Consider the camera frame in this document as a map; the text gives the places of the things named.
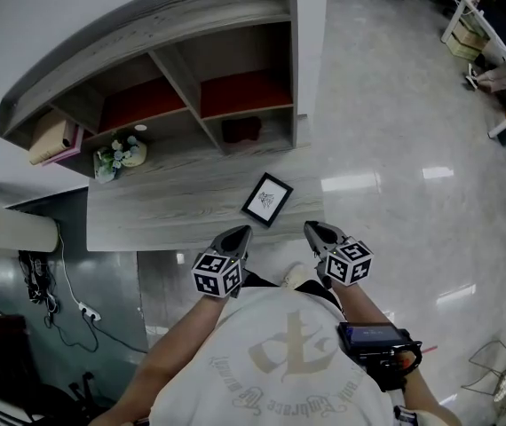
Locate white power cable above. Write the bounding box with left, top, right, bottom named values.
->
left=54, top=222, right=84, bottom=306

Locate flower bouquet in cream vase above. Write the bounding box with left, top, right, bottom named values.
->
left=92, top=133, right=148, bottom=185

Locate person's white printed t-shirt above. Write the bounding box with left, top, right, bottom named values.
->
left=148, top=284, right=397, bottom=426

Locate grey wooden desk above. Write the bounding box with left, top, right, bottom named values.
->
left=85, top=114, right=326, bottom=253

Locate beige book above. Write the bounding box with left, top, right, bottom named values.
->
left=28, top=112, right=77, bottom=166

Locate white office desk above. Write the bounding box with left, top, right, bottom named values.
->
left=422, top=0, right=506, bottom=140

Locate black cable bundle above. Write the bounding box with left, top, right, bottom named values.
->
left=16, top=249, right=60, bottom=315

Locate black stand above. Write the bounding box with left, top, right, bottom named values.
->
left=67, top=370, right=119, bottom=419

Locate black floor cable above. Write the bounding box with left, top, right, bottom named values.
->
left=43, top=311, right=148, bottom=355

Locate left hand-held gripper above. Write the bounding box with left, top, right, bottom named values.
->
left=190, top=225, right=254, bottom=300

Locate cardboard box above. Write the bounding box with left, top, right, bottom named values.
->
left=446, top=19, right=490, bottom=62

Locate person's left forearm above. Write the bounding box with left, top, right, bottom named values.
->
left=87, top=294, right=226, bottom=426

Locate pink book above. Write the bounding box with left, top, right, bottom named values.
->
left=42, top=124, right=85, bottom=168

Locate person's white shoe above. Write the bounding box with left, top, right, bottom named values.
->
left=279, top=262, right=310, bottom=290

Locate person's right forearm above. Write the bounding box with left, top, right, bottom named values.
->
left=330, top=280, right=452, bottom=426

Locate white power strip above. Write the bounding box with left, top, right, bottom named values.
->
left=77, top=301, right=103, bottom=322

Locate grey wooden shelf unit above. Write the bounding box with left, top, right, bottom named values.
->
left=0, top=0, right=302, bottom=179

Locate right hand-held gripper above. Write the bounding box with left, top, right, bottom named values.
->
left=303, top=219, right=375, bottom=290

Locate wire frame chair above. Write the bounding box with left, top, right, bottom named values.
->
left=460, top=334, right=506, bottom=422

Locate white air conditioner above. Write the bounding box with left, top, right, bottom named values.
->
left=0, top=181, right=61, bottom=259

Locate black picture frame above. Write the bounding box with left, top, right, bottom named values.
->
left=240, top=171, right=295, bottom=229

